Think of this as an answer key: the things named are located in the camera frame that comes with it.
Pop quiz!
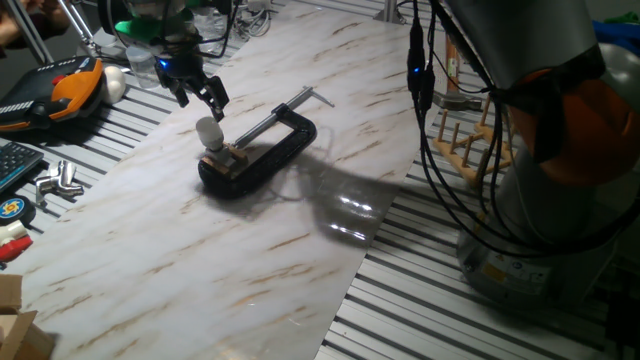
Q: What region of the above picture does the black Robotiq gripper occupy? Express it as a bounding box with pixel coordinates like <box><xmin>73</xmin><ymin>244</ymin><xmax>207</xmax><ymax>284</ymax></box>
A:
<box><xmin>155</xmin><ymin>52</ymin><xmax>231</xmax><ymax>124</ymax></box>

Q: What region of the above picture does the white light bulb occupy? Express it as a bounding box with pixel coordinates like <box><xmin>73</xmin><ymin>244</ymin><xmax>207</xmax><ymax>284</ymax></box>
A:
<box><xmin>194</xmin><ymin>116</ymin><xmax>225</xmax><ymax>152</ymax></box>

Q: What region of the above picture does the person's bare hand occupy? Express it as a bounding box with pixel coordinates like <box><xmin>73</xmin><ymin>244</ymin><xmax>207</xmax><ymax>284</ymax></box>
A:
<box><xmin>19</xmin><ymin>0</ymin><xmax>71</xmax><ymax>34</ymax></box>

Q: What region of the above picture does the clear plastic jar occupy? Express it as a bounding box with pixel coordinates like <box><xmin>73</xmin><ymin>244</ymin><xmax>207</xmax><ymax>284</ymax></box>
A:
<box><xmin>124</xmin><ymin>45</ymin><xmax>161</xmax><ymax>90</ymax></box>

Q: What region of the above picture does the white egg shaped object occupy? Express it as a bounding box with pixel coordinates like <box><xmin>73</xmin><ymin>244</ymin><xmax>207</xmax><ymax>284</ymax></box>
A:
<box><xmin>102</xmin><ymin>64</ymin><xmax>127</xmax><ymax>105</ymax></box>

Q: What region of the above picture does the black metal C-clamp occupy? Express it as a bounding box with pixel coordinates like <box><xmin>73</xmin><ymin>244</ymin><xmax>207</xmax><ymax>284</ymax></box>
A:
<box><xmin>197</xmin><ymin>85</ymin><xmax>336</xmax><ymax>201</ymax></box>

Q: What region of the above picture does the black filament spool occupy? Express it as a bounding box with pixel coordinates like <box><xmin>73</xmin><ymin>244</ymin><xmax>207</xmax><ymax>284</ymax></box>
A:
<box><xmin>97</xmin><ymin>0</ymin><xmax>134</xmax><ymax>36</ymax></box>

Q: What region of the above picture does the thin metal rod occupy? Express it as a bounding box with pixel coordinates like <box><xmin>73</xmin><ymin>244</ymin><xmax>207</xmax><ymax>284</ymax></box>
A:
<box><xmin>57</xmin><ymin>0</ymin><xmax>99</xmax><ymax>56</ymax></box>

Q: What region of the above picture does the black orange teach pendant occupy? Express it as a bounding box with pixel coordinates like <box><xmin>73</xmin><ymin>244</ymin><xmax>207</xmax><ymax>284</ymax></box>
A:
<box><xmin>0</xmin><ymin>55</ymin><xmax>106</xmax><ymax>134</ymax></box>

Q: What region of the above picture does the silver metal pipe fitting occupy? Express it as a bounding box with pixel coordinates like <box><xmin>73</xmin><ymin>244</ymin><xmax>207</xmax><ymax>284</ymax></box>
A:
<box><xmin>33</xmin><ymin>175</ymin><xmax>85</xmax><ymax>204</ymax></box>
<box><xmin>55</xmin><ymin>159</ymin><xmax>78</xmax><ymax>187</ymax></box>

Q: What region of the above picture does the marble pattern table sheet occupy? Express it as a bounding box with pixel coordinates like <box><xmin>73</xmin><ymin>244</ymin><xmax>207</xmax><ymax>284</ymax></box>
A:
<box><xmin>4</xmin><ymin>2</ymin><xmax>451</xmax><ymax>360</ymax></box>

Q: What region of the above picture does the slanted aluminium stand leg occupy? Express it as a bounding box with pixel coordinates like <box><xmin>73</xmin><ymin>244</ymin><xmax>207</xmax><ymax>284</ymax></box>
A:
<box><xmin>4</xmin><ymin>0</ymin><xmax>55</xmax><ymax>65</ymax></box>

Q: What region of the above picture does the black computer keyboard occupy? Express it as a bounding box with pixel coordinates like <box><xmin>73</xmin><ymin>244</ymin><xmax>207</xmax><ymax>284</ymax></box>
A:
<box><xmin>0</xmin><ymin>141</ymin><xmax>45</xmax><ymax>195</ymax></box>

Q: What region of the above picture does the wooden peg rack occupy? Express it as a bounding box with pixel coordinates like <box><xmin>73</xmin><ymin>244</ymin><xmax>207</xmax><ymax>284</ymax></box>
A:
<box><xmin>432</xmin><ymin>97</ymin><xmax>516</xmax><ymax>189</ymax></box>

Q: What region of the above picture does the open brown cardboard box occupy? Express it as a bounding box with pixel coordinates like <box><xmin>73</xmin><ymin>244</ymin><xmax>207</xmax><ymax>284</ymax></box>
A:
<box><xmin>0</xmin><ymin>273</ymin><xmax>56</xmax><ymax>360</ymax></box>

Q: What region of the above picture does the blue plastic bag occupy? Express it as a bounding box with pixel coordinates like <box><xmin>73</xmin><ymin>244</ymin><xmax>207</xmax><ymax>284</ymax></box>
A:
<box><xmin>592</xmin><ymin>19</ymin><xmax>640</xmax><ymax>55</ymax></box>

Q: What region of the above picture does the upright aluminium post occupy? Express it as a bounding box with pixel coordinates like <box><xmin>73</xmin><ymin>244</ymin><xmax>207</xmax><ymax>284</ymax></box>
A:
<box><xmin>373</xmin><ymin>0</ymin><xmax>407</xmax><ymax>25</ymax></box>

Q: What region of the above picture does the hammer with wooden handle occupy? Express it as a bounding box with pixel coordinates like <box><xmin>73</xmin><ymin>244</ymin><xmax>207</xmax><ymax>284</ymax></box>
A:
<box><xmin>432</xmin><ymin>32</ymin><xmax>484</xmax><ymax>112</ymax></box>

